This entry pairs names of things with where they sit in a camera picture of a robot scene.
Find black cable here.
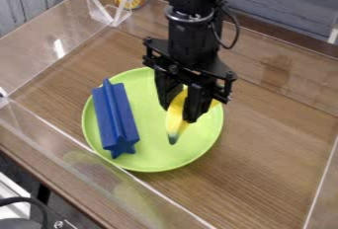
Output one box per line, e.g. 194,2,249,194
0,196,50,229

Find yellow toy banana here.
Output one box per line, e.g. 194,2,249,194
166,86,222,146

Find black device with knob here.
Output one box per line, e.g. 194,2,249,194
28,199,81,229

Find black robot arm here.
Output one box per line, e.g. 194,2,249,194
143,0,238,122

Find blue plastic block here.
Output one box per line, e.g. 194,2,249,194
93,79,141,159

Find clear acrylic tray walls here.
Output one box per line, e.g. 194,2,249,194
0,0,338,229

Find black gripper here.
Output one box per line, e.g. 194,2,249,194
143,38,238,123

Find green round plate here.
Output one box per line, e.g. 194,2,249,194
82,67,225,173

